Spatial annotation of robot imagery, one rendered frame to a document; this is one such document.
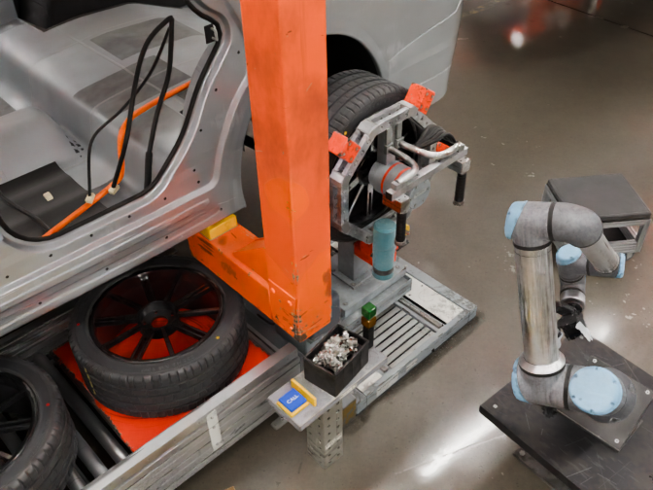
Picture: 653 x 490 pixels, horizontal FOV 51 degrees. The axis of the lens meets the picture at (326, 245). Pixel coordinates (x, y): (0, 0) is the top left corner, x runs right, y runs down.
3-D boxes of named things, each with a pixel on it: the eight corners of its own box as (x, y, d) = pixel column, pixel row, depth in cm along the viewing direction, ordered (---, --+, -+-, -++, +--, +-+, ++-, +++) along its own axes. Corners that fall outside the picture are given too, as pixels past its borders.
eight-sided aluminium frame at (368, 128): (420, 197, 301) (429, 84, 266) (431, 204, 297) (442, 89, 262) (329, 256, 273) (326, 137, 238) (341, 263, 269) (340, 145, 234)
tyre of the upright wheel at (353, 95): (244, 175, 255) (322, 241, 309) (286, 202, 241) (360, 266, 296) (348, 33, 258) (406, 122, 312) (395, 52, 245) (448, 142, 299)
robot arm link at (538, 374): (564, 419, 228) (550, 214, 196) (511, 409, 237) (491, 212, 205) (574, 391, 239) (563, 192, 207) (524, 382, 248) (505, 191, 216)
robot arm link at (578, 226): (597, 197, 194) (629, 253, 251) (552, 196, 201) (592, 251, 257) (593, 237, 192) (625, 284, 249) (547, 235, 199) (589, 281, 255)
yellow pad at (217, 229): (218, 210, 280) (216, 200, 277) (238, 226, 272) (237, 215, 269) (189, 226, 273) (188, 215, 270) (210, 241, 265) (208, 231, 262)
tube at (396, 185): (390, 150, 257) (391, 125, 250) (429, 171, 246) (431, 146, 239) (356, 169, 248) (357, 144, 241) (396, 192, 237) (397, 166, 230)
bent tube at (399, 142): (424, 130, 267) (426, 106, 260) (463, 150, 256) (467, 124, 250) (394, 148, 258) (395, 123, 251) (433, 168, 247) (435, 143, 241)
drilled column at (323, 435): (326, 437, 277) (324, 370, 249) (343, 453, 271) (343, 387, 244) (307, 453, 271) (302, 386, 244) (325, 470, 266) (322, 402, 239)
